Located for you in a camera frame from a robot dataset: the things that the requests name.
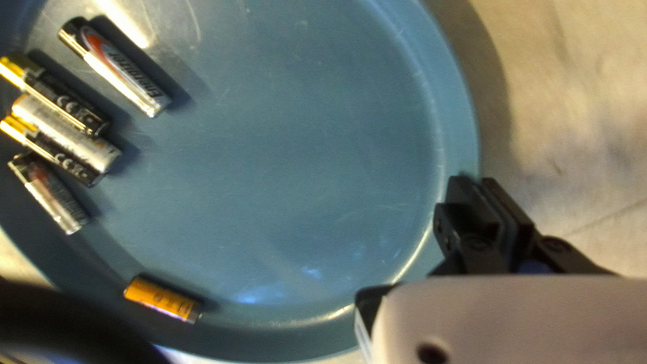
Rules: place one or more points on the blue round container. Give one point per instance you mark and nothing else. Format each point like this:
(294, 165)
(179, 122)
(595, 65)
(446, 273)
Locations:
(303, 151)

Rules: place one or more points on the orange and blue battery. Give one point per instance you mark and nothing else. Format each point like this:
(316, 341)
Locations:
(161, 299)

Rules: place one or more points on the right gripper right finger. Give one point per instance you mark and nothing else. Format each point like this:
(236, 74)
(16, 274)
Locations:
(520, 237)

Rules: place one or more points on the silver and black battery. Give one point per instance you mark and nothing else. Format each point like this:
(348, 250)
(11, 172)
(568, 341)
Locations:
(71, 139)
(116, 71)
(50, 194)

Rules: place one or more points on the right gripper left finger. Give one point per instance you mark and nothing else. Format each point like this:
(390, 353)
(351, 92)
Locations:
(470, 237)

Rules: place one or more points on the black and gold battery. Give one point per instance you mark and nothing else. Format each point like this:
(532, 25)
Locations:
(76, 172)
(60, 98)

